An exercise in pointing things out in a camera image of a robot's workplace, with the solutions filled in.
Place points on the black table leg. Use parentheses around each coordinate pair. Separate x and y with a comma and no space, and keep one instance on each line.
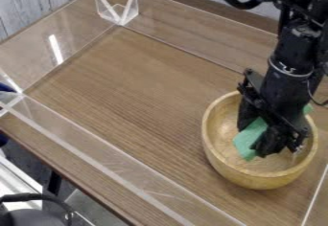
(53,183)

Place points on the blue object at left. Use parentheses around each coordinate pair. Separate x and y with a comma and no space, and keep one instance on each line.
(5,88)

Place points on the clear acrylic barrier wall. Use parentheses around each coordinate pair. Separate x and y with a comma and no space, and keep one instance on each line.
(108,105)

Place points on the clear acrylic corner bracket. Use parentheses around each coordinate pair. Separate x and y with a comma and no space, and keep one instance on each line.
(118,14)

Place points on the green rectangular block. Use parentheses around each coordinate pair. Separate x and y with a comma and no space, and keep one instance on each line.
(245,137)

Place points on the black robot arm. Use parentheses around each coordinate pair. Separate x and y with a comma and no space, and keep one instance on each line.
(302,31)

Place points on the brown wooden bowl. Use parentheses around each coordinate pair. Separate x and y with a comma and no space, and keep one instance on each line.
(250,172)

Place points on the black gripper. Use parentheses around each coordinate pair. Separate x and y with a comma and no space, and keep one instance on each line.
(281,92)

